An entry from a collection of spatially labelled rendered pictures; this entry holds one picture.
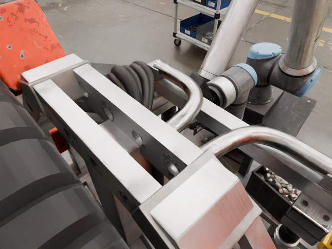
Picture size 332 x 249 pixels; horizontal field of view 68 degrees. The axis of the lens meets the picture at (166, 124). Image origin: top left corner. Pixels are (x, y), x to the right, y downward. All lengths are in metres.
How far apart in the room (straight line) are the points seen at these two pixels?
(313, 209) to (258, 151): 0.10
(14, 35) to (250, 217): 0.29
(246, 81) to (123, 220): 0.58
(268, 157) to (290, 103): 1.27
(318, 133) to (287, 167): 1.63
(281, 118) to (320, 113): 0.69
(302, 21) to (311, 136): 1.06
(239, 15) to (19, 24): 0.70
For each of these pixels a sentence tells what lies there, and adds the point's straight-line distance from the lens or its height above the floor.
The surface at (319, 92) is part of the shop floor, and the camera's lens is 2.41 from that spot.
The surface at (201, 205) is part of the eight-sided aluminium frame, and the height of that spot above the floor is 1.12.
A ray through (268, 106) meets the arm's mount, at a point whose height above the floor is 0.40.
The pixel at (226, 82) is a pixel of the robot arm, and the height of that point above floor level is 0.85.
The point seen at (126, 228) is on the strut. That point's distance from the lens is 0.32.
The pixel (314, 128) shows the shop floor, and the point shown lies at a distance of 2.04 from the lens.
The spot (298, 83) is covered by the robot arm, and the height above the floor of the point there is 0.60.
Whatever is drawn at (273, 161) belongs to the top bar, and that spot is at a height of 0.97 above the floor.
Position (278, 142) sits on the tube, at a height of 1.01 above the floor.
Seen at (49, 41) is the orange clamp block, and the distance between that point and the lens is 0.34.
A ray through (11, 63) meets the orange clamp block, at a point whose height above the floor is 1.12.
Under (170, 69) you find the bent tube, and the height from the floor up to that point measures 1.01.
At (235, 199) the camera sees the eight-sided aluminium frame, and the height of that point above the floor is 1.11.
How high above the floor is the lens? 1.26
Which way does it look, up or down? 45 degrees down
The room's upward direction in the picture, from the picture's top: straight up
